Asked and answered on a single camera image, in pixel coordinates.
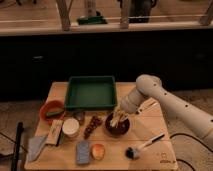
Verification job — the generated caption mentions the black pole at left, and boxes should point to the black pole at left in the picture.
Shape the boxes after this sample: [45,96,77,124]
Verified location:
[11,122,24,171]

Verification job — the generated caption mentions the green plastic tray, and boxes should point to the green plastic tray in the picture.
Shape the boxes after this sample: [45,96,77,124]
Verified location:
[65,76,117,110]

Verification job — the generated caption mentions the white cup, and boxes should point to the white cup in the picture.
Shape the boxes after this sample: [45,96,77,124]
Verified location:
[62,118,80,137]

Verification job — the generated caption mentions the green object on shelf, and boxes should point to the green object on shelf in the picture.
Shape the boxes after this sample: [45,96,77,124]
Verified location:
[77,16,107,25]

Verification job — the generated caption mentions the orange bowl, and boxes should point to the orange bowl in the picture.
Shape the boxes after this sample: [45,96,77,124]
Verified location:
[39,100,65,125]

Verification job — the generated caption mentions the black cable on floor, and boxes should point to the black cable on floor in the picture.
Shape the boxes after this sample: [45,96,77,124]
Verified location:
[169,132,213,171]

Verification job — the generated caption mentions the blue grey sponge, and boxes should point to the blue grey sponge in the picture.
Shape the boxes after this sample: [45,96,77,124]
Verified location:
[76,141,90,165]

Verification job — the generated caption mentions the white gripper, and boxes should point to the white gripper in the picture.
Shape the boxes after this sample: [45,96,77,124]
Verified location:
[110,88,148,127]

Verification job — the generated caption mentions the black white dish brush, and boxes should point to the black white dish brush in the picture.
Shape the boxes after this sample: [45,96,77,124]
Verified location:
[125,133,165,159]

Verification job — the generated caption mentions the dark purple bowl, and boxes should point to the dark purple bowl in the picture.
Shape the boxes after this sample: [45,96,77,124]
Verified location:
[105,114,130,137]

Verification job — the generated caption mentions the beige box with black edge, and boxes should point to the beige box with black edge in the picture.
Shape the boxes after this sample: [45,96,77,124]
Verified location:
[46,120,63,145]

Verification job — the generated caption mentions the bunch of dark grapes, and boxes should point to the bunch of dark grapes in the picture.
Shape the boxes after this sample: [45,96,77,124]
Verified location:
[84,116,102,139]

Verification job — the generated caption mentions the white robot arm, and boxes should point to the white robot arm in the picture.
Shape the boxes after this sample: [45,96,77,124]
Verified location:
[110,74,213,150]

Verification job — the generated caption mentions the orange peach fruit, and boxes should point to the orange peach fruit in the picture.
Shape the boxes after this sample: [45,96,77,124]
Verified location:
[91,144,105,160]

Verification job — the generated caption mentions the green sponge in bowl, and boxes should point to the green sponge in bowl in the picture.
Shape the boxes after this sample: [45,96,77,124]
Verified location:
[46,109,64,118]

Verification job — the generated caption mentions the grey folded cloth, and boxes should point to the grey folded cloth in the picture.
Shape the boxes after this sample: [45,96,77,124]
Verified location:
[27,135,47,162]

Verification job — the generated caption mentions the yellow banana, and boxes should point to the yellow banana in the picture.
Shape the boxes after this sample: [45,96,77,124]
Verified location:
[110,111,126,127]

